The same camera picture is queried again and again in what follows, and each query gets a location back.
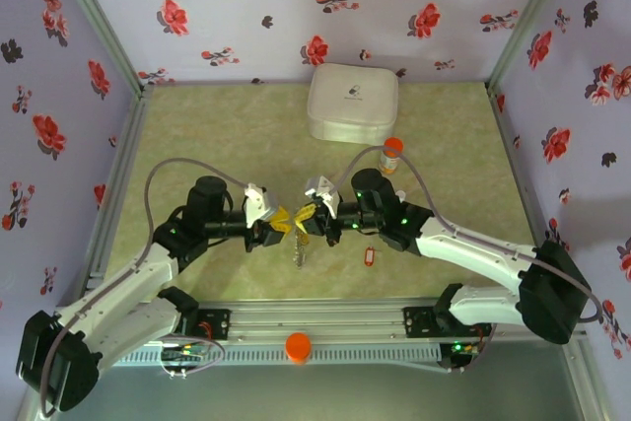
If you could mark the key with yellow tag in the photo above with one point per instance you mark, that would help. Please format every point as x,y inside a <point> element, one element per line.
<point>304,241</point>

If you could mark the red key tag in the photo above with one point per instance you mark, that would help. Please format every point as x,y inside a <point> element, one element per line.
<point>370,257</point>

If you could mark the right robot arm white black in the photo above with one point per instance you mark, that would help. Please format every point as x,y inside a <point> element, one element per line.
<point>473,253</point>

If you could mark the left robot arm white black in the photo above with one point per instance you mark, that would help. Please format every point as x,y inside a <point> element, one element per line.
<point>123,288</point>

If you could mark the orange capped pill bottle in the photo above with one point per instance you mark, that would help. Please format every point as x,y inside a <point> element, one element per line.
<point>392,145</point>

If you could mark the white square lidded box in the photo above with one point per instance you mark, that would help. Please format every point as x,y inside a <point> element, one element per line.
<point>352,100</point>

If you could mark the orange round cap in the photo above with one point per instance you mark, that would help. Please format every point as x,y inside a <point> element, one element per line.
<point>298,347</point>

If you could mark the small electronics board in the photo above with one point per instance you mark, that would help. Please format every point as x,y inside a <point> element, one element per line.
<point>458,354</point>
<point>182,354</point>

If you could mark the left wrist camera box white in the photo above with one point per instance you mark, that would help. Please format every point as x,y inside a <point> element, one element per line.
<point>259,204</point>

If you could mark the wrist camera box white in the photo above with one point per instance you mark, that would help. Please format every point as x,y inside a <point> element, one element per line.
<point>259,204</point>
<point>323,194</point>

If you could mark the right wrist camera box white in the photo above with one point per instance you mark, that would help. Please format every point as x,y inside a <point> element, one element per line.
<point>323,194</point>

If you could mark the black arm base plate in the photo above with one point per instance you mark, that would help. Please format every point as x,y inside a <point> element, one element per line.
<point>217,325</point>
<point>419,322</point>

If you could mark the aluminium frame rail long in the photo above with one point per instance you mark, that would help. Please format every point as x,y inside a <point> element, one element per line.
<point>315,322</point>

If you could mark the aluminium side rail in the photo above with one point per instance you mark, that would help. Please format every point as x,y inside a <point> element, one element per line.
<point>125,145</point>

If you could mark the aluminium corner post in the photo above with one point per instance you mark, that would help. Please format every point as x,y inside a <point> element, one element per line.
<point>527,12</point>
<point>93,12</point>

